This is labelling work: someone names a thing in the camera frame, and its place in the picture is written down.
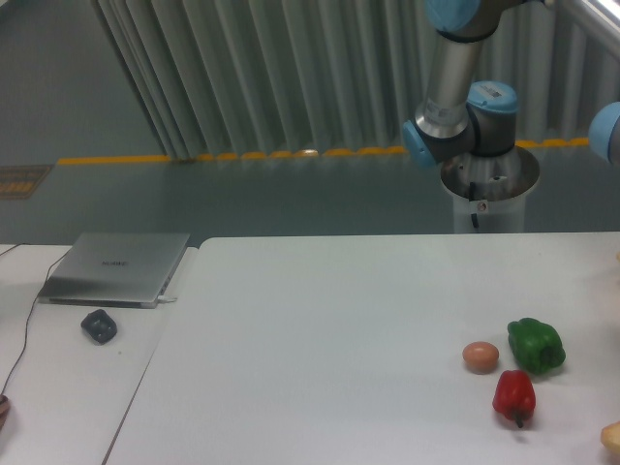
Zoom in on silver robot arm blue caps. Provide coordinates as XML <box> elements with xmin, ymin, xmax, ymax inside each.
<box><xmin>402</xmin><ymin>1</ymin><xmax>619</xmax><ymax>167</ymax></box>

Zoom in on green bell pepper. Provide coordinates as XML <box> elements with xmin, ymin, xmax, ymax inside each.
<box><xmin>507</xmin><ymin>318</ymin><xmax>566</xmax><ymax>376</ymax></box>

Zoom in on red bell pepper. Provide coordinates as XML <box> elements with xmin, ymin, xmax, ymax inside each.
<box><xmin>492</xmin><ymin>370</ymin><xmax>537</xmax><ymax>428</ymax></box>

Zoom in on pleated grey curtain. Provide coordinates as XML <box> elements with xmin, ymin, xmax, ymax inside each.
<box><xmin>94</xmin><ymin>1</ymin><xmax>619</xmax><ymax>160</ymax></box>

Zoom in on brown egg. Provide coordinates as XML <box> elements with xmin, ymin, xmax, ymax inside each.
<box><xmin>462</xmin><ymin>341</ymin><xmax>500</xmax><ymax>373</ymax></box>

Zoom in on silver closed laptop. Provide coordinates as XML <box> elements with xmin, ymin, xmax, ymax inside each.
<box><xmin>38</xmin><ymin>232</ymin><xmax>190</xmax><ymax>308</ymax></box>

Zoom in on small black clip object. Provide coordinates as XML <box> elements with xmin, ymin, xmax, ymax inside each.
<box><xmin>80</xmin><ymin>309</ymin><xmax>117</xmax><ymax>345</ymax></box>

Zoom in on brown object at left edge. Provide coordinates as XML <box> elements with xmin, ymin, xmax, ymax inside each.
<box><xmin>0</xmin><ymin>394</ymin><xmax>11</xmax><ymax>429</ymax></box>

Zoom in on pale yellow food item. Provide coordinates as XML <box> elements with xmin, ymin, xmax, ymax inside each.
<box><xmin>600</xmin><ymin>421</ymin><xmax>620</xmax><ymax>455</ymax></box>

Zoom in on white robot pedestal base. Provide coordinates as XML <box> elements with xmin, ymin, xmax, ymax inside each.
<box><xmin>440</xmin><ymin>146</ymin><xmax>541</xmax><ymax>233</ymax></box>

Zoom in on thin black cable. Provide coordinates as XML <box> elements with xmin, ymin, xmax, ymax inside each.
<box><xmin>0</xmin><ymin>241</ymin><xmax>74</xmax><ymax>396</ymax></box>

